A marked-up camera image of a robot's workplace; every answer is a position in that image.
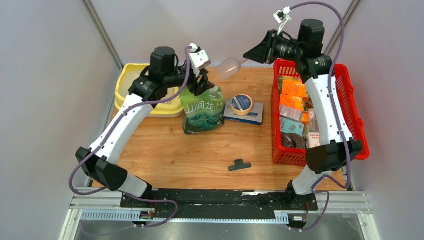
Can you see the grey labelled box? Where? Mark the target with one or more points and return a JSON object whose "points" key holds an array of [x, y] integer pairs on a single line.
{"points": [[290, 113]]}

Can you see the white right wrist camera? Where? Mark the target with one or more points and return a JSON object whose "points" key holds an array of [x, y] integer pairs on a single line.
{"points": [[282, 17]]}

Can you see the aluminium frame rail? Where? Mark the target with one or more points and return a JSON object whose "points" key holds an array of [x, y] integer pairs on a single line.
{"points": [[105, 206]]}

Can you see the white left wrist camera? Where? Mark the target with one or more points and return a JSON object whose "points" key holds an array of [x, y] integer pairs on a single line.
{"points": [[199, 59]]}

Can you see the green cat litter bag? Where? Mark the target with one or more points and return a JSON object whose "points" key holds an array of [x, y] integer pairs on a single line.
{"points": [[204, 112]]}

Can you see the teal packet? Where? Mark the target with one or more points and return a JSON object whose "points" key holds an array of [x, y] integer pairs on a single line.
{"points": [[288, 126]]}

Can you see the red plastic basket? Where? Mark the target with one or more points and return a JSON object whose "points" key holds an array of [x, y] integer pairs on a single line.
{"points": [[345, 91]]}

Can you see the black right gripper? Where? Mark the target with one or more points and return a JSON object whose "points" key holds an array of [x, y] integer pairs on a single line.
{"points": [[264, 53]]}

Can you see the black bag clip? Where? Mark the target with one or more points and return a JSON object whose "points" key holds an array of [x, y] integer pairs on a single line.
{"points": [[239, 164]]}

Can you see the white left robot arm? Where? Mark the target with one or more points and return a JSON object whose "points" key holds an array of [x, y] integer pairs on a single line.
{"points": [[161, 81]]}

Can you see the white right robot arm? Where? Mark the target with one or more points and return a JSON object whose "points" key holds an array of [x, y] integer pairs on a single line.
{"points": [[337, 146]]}

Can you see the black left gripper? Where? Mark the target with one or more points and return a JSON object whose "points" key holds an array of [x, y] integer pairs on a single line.
{"points": [[203, 85]]}

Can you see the orange green box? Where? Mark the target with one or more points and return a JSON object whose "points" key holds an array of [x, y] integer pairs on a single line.
{"points": [[292, 92]]}

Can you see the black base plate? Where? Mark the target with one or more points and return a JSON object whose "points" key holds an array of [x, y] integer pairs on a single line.
{"points": [[208, 204]]}

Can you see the pink white box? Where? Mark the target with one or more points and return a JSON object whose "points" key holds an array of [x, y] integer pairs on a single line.
{"points": [[311, 131]]}

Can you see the blue white card package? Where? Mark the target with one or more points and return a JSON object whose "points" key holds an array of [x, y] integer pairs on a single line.
{"points": [[255, 117]]}

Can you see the dark brown packet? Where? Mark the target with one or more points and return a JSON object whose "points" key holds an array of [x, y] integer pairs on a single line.
{"points": [[293, 140]]}

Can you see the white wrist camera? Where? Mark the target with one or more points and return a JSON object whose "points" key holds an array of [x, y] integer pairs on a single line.
{"points": [[282, 17], [199, 59]]}

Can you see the clear plastic scoop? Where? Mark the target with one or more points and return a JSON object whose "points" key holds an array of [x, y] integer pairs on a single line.
{"points": [[229, 67]]}

